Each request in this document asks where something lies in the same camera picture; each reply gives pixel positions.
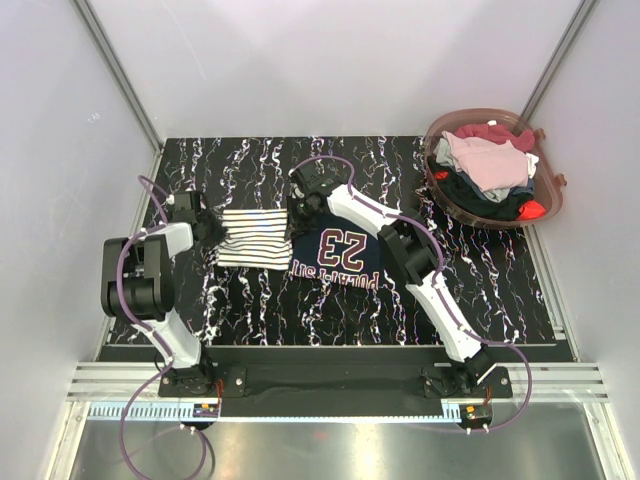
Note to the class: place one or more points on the black white striped tank top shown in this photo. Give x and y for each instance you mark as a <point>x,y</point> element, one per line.
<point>255,239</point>

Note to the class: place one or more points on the aluminium corner post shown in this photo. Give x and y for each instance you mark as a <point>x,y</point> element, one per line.
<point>560,54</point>
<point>99,37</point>

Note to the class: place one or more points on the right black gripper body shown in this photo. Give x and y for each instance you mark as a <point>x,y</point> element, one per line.
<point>301,215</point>

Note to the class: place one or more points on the aluminium frame rail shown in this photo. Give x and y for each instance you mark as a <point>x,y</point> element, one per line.
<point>580,382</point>

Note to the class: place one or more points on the left small circuit board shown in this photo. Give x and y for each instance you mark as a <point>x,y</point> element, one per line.
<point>206,410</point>

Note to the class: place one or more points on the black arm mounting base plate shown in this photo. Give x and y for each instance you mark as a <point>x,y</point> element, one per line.
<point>418,401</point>

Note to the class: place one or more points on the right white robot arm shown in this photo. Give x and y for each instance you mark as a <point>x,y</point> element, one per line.
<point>412,257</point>

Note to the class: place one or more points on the light pink garment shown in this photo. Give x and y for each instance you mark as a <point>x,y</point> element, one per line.
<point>492,162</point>

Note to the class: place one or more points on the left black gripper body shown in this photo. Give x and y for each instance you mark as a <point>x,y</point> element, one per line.
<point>214,231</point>

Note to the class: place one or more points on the right small circuit board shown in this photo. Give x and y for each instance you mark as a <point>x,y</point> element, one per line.
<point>477,412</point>

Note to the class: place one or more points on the right aluminium corner post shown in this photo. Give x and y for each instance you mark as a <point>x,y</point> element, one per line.
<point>560,54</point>

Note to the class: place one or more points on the orange red garment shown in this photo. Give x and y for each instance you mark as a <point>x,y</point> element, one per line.
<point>531,210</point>

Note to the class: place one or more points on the grey garment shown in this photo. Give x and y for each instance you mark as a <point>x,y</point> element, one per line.
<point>495,192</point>

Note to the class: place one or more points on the navy tank top red trim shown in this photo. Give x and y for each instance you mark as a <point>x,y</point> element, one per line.
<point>337,251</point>

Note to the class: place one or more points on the brown translucent plastic basket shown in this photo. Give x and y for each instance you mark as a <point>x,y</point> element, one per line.
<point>547,184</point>

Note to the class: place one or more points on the small circuit board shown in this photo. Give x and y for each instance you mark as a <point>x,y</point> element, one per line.
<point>477,412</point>
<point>206,410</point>

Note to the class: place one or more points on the left aluminium corner post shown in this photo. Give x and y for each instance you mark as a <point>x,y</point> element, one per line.
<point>99,37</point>

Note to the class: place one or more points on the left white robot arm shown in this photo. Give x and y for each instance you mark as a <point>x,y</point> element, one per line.
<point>137,283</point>

